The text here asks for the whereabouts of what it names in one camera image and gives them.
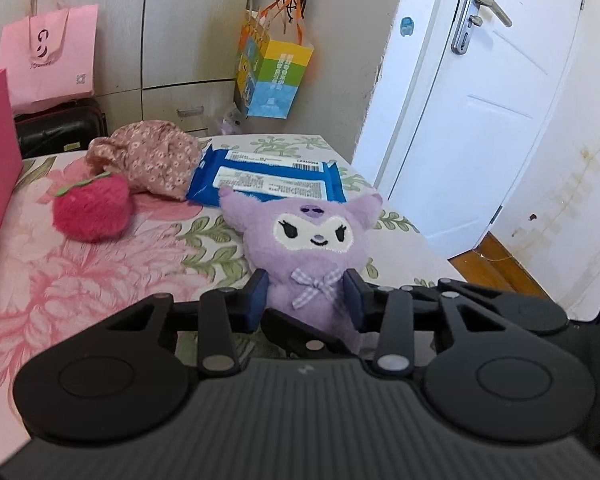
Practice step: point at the blue round door sticker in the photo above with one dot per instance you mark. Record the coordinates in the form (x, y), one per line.
(407, 27)

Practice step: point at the blue wet wipes pack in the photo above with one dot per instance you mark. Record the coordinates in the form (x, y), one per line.
(260, 180)

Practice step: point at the purple plush toy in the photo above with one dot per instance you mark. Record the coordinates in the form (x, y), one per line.
(305, 260)

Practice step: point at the white door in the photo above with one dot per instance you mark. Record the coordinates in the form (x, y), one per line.
(480, 135)

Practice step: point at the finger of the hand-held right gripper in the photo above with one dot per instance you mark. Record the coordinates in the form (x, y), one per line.
(305, 342)
(467, 287)

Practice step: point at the black suitcase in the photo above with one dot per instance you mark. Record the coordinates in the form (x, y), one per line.
(55, 130)

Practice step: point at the red strawberry plush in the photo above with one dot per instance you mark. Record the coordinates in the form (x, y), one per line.
(92, 210)

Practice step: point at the pink floral fabric pouch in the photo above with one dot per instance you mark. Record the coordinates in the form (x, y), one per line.
(150, 160)

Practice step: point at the pink paper shopping bag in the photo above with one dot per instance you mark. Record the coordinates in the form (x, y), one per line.
(50, 60)

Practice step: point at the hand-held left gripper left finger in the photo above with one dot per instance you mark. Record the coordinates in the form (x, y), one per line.
(257, 300)

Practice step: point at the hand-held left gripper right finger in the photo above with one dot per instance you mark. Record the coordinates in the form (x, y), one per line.
(355, 305)

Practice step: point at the grey wardrobe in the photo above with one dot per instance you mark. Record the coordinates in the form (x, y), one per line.
(180, 35)

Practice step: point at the colourful paper gift bag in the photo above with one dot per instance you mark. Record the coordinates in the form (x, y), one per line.
(275, 80)

